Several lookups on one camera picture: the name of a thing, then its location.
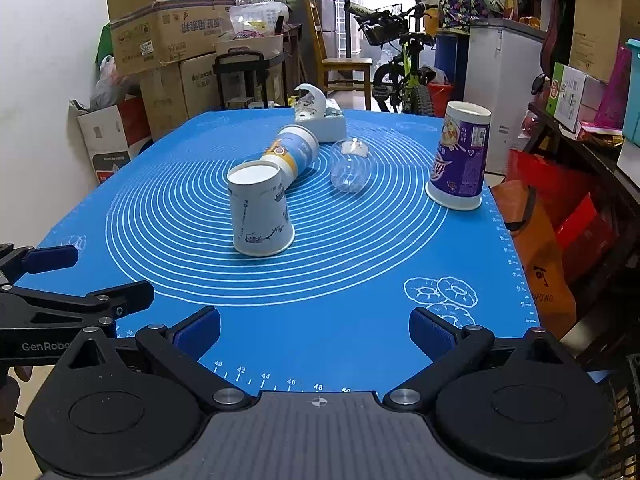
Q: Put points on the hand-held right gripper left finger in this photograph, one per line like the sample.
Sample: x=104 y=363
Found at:
x=200 y=331

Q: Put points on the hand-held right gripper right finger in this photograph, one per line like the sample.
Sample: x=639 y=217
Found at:
x=430 y=332

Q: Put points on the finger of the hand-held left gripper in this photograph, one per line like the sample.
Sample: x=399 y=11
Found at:
x=50 y=258
x=130 y=297

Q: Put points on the white paper cup blue print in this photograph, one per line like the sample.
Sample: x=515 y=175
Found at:
x=260 y=210

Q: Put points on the purple paper cup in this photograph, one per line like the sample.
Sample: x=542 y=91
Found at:
x=460 y=160

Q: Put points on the clear plastic cup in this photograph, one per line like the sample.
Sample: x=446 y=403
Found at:
x=350 y=170

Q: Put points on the white yellow blue paper cup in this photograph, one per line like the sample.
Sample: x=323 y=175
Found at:
x=295 y=152

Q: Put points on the person's left hand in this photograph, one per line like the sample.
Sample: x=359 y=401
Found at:
x=10 y=400

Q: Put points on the blue silicone baking mat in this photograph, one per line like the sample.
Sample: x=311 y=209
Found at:
x=325 y=285

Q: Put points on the orange shopping bag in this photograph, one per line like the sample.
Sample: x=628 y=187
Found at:
x=542 y=270

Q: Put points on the white red cardboard box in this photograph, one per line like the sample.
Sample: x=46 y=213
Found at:
x=107 y=140

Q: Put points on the white plastic bag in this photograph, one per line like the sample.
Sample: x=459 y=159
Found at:
x=106 y=85

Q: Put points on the red gift bag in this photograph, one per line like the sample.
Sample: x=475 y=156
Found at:
x=565 y=195

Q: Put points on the brown cardboard box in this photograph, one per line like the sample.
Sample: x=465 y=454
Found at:
x=175 y=95

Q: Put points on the black plastic crate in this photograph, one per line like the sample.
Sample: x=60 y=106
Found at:
x=622 y=420

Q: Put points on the white tissue box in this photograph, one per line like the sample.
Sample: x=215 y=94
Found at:
x=327 y=127

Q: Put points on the dark wooden shelf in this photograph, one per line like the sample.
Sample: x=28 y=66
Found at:
x=600 y=170

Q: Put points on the red bucket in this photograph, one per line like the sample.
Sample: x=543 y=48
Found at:
x=441 y=97

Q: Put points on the large open cardboard box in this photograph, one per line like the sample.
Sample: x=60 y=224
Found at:
x=165 y=35

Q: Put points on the white chest freezer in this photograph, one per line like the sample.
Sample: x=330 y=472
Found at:
x=505 y=90

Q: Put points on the green black bicycle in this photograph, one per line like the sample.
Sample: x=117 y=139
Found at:
x=407 y=67

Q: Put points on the white green carton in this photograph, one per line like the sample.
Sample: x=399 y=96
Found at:
x=570 y=95

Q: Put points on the wooden chair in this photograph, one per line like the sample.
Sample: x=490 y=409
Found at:
x=345 y=67

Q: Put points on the pink bag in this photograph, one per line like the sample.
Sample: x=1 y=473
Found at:
x=616 y=90

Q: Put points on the clear bag of packets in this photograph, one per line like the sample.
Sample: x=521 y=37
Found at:
x=257 y=17

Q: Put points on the turquoise plastic container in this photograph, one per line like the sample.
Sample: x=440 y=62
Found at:
x=632 y=95

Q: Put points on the purple patterned cloth bundle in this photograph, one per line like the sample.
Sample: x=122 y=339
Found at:
x=467 y=2

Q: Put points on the orange drink bottle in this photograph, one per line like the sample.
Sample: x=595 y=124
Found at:
x=510 y=5

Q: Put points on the tall flat cardboard box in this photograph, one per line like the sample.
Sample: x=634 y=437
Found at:
x=595 y=25

